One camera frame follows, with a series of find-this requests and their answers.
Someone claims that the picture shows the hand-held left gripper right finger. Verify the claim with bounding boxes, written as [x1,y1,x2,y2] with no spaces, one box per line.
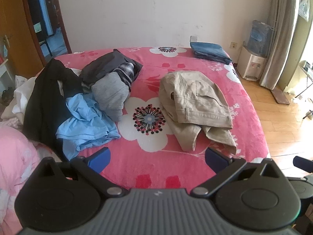
[190,147,282,198]

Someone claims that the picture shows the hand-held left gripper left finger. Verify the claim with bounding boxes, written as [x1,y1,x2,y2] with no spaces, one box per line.
[39,147,129,198]

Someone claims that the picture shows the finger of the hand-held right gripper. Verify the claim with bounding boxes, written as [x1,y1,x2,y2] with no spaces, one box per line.
[293,155,313,173]

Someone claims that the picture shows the beige pants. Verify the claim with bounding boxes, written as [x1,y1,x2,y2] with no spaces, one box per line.
[159,70,237,155]

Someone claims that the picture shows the light blue shirt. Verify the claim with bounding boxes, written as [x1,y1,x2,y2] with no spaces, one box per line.
[56,93,121,161]

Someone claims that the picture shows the pink floral blanket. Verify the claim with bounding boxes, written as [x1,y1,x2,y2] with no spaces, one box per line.
[46,46,271,194]

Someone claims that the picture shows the grey sweater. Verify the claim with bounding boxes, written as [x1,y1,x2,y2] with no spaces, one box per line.
[92,72,130,121]

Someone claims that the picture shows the brown wooden board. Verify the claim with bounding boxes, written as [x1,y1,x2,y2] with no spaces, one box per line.
[270,88,291,104]

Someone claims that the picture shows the black jacket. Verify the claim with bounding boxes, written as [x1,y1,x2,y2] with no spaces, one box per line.
[23,59,84,157]

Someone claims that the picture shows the pink quilt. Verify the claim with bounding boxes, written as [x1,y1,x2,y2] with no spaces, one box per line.
[0,120,49,235]

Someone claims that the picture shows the dark grey garment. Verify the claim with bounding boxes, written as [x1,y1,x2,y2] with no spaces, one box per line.
[79,49,143,89]

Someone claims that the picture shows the white water dispenser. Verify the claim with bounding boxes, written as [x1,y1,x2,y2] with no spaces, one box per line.
[237,46,267,82]

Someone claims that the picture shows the white cloth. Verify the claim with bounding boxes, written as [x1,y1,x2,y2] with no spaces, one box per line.
[1,67,81,120]

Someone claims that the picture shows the folded blue jeans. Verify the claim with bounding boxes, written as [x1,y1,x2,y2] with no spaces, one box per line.
[190,42,233,65]

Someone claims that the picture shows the beige curtain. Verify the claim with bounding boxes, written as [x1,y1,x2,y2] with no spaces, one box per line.
[259,0,297,90]

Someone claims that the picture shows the hanging plastic bag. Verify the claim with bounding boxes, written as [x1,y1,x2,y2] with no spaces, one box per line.
[298,0,311,22]

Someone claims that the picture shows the wooden door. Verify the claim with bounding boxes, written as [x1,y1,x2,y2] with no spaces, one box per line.
[0,0,46,89]

